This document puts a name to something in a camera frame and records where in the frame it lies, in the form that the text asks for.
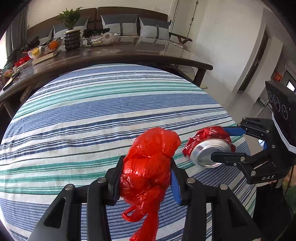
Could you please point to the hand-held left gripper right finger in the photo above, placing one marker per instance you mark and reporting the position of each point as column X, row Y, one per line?
column 175, row 185

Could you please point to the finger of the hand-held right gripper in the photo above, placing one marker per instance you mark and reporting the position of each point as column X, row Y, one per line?
column 233, row 131
column 229, row 159

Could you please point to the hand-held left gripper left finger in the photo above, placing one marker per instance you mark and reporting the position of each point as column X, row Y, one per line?
column 115, row 185

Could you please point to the crushed red can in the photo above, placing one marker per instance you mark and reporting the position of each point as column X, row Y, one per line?
column 205, row 148

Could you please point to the red plastic bag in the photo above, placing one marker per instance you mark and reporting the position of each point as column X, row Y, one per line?
column 148, row 162

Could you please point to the green patterned clothing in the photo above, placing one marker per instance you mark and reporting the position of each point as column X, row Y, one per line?
column 290, row 192

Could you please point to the dark brown door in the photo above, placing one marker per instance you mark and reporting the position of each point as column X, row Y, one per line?
column 254, row 62

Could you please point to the blue green striped tablecloth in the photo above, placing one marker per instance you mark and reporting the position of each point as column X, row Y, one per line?
column 92, row 111

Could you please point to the white door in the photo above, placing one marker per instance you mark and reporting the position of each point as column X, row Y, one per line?
column 182, row 16

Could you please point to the grey blue pillow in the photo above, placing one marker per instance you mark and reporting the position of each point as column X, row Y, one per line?
column 153, row 29
column 120, row 25
column 60, row 29

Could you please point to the glass tray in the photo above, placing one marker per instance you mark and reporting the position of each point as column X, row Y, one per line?
column 97, row 42

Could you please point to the thick book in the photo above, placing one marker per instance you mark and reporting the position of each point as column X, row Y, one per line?
column 46, row 57

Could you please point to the black remote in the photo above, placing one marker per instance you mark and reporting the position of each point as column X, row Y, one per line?
column 11, row 83

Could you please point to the white tape roll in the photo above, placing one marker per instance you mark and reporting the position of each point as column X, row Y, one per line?
column 107, row 36

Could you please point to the black bubble vase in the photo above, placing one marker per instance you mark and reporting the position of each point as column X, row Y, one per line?
column 72, row 40

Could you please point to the glass fruit bowl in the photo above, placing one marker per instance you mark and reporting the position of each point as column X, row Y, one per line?
column 44, row 49

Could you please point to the orange fruit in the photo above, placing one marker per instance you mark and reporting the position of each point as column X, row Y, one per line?
column 52, row 45

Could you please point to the red packet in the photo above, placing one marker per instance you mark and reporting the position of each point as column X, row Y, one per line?
column 22, row 62

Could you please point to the dark glossy beads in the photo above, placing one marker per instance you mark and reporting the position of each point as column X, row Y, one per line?
column 94, row 32

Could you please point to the yellow fruit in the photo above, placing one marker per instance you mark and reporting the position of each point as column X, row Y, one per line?
column 35, row 51

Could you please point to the black bag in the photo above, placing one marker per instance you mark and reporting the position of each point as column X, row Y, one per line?
column 31, row 44

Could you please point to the brown sofa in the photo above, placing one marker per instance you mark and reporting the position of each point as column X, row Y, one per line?
column 115, row 11

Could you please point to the green potted plant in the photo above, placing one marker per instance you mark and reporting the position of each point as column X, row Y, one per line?
column 69, row 17

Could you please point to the grey curtain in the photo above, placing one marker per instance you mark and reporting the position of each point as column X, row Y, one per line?
column 16, row 34

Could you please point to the red wall decoration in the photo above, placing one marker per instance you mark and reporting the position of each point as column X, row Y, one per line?
column 278, row 76

